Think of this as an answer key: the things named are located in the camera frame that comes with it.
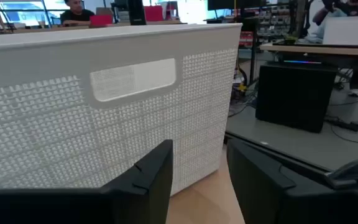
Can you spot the seated person at red laptop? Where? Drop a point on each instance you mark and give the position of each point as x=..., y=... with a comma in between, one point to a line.
x=76, y=14

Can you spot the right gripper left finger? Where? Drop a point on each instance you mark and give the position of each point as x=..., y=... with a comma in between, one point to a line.
x=148, y=186

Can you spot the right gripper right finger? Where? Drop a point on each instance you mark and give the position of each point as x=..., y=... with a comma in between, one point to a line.
x=256, y=186

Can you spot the red box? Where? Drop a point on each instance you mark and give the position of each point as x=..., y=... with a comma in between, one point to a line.
x=153, y=13

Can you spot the black computer tower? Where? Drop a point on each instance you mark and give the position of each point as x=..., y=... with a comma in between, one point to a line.
x=294, y=96

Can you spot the wooden desk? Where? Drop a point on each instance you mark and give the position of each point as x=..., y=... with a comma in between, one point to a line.
x=322, y=49

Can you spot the black upright speaker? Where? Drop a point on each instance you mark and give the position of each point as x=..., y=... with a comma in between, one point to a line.
x=136, y=12

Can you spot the white laptop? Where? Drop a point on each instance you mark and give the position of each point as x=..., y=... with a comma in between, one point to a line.
x=350, y=31

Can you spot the black power strip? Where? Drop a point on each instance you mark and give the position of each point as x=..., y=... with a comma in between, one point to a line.
x=346, y=125

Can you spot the small green plant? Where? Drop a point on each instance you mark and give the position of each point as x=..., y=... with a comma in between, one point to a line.
x=290, y=40

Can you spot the white perforated plastic laundry basket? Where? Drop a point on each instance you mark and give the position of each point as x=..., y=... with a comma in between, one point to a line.
x=42, y=124

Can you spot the person at white laptop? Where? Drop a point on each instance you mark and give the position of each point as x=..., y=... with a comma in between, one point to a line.
x=331, y=12

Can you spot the long wooden workbench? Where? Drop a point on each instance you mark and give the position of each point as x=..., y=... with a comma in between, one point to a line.
x=154, y=22

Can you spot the black aluminium table frame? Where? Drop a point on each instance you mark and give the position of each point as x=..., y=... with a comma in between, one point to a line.
x=275, y=152

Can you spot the black monitor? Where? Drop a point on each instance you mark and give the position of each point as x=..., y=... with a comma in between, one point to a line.
x=225, y=4

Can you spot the parts storage rack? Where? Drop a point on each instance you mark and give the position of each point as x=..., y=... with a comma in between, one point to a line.
x=269, y=25

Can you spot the red laptop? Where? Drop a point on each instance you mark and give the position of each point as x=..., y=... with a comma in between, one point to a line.
x=101, y=20

